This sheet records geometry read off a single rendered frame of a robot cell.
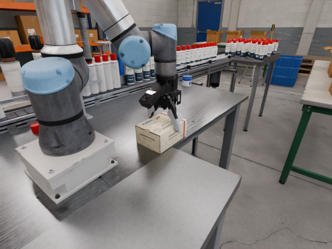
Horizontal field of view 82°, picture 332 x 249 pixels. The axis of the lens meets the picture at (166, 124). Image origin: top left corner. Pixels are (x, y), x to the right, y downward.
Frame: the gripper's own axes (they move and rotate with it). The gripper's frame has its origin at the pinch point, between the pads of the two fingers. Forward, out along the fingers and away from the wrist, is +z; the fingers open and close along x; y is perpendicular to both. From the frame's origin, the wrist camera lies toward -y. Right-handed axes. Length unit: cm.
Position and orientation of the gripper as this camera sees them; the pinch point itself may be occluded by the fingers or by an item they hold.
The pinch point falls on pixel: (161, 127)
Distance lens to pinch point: 73.8
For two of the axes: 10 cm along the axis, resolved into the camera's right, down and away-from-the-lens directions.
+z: 0.0, 8.9, 4.6
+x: -7.8, -2.9, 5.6
